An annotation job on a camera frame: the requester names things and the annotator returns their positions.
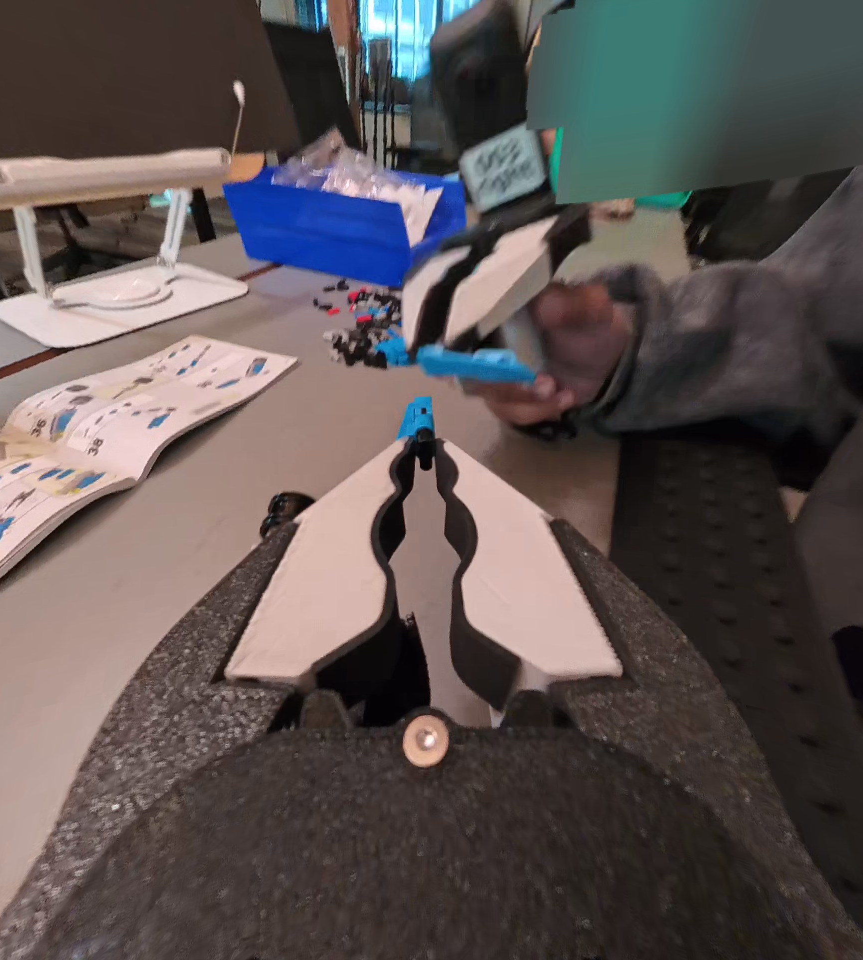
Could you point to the blue plastic bin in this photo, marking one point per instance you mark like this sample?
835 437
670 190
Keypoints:
326 225

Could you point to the blue toy brick beam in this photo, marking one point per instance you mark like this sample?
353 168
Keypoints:
476 366

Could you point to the white desk lamp stand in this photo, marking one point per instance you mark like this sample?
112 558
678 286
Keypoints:
124 300

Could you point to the blue connector brick black pins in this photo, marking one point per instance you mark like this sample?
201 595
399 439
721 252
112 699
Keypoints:
413 420

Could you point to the open instruction booklet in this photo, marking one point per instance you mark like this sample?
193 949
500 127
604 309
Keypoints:
101 420

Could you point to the pile of small brick parts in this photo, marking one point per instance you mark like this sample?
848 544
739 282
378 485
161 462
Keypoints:
356 341

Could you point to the clear plastic bag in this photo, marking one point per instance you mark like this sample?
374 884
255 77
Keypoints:
371 187

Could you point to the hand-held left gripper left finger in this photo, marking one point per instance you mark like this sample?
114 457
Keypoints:
319 592

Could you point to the dark panel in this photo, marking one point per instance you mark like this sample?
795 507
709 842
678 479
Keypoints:
101 75

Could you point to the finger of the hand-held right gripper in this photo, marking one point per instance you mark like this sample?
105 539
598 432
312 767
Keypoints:
506 285
428 300

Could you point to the blue brick assembly with wheel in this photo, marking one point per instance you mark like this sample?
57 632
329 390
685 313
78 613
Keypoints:
285 510

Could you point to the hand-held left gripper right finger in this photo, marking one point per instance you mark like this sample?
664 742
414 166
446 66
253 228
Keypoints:
529 600

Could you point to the person's right hand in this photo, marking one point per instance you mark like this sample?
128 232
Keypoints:
581 345

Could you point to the black studded floor mat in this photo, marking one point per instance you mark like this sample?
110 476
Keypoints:
701 562

